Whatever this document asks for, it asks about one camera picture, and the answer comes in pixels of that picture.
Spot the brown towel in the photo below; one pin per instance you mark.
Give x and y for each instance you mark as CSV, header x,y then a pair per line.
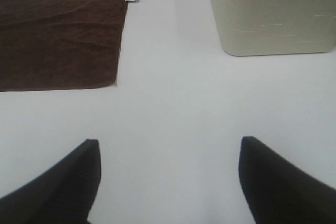
x,y
60,44

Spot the beige plastic basket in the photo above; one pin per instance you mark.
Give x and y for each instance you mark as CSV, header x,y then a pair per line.
x,y
275,27

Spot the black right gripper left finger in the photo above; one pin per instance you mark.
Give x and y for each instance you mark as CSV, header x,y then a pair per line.
x,y
64,193

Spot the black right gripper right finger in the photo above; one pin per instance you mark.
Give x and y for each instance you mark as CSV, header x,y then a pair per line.
x,y
277,191

